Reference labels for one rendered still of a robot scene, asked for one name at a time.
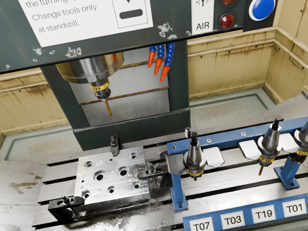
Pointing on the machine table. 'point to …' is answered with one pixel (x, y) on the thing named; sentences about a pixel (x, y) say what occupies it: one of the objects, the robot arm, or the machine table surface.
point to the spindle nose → (91, 68)
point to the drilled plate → (125, 183)
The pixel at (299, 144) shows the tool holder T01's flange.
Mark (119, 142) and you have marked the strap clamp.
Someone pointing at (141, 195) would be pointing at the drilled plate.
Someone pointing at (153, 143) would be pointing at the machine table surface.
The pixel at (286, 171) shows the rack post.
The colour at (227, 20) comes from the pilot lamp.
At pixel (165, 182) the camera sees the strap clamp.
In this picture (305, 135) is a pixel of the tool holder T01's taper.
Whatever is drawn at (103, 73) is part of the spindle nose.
